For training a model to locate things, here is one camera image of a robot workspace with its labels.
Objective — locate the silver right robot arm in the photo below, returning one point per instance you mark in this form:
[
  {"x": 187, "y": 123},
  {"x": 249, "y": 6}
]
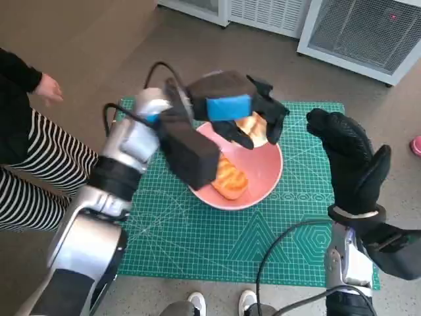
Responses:
[{"x": 352, "y": 263}]

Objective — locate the long grilled toy bread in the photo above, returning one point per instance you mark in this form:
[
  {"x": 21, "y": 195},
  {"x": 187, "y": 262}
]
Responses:
[{"x": 232, "y": 181}]

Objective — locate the person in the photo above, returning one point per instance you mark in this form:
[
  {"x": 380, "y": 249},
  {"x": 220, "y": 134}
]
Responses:
[{"x": 36, "y": 158}]

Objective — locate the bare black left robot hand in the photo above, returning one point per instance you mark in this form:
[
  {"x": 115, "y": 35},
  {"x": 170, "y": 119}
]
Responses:
[{"x": 227, "y": 89}]

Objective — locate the white cabinet with glass door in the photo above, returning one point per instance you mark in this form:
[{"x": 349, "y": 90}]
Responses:
[{"x": 194, "y": 8}]

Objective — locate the round toy bread bun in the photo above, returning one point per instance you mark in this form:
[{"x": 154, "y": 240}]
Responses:
[{"x": 258, "y": 131}]

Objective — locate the pink object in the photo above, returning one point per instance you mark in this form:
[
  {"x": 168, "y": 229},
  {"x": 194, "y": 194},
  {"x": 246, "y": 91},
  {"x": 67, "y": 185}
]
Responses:
[{"x": 416, "y": 145}]

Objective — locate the dark grey leg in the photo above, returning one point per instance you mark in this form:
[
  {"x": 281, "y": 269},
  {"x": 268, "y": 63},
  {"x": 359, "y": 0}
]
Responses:
[
  {"x": 261, "y": 311},
  {"x": 177, "y": 310}
]

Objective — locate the white cabinet with mesh door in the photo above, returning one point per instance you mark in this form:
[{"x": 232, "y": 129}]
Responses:
[{"x": 358, "y": 33}]

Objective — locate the white cabinet with vent slats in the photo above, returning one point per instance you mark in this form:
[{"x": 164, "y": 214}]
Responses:
[{"x": 266, "y": 13}]

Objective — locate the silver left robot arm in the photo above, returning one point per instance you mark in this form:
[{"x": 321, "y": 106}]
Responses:
[{"x": 98, "y": 197}]

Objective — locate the white shoe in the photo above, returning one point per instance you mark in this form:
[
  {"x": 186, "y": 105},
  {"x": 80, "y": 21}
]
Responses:
[
  {"x": 196, "y": 301},
  {"x": 247, "y": 300}
]

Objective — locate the green cutting mat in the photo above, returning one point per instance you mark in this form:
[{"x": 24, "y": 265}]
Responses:
[{"x": 184, "y": 243}]

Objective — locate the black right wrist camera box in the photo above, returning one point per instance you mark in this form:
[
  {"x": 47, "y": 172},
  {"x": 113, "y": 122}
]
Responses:
[{"x": 398, "y": 250}]

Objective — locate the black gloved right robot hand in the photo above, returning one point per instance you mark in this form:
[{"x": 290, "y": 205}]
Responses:
[{"x": 352, "y": 161}]

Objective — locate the pink bowl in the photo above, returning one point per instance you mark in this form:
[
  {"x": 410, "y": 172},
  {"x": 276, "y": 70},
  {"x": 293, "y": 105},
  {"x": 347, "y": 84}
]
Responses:
[{"x": 260, "y": 177}]

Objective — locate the person's hand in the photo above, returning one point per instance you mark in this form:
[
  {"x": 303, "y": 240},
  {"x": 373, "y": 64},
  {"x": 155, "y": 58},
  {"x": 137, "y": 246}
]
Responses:
[{"x": 49, "y": 89}]

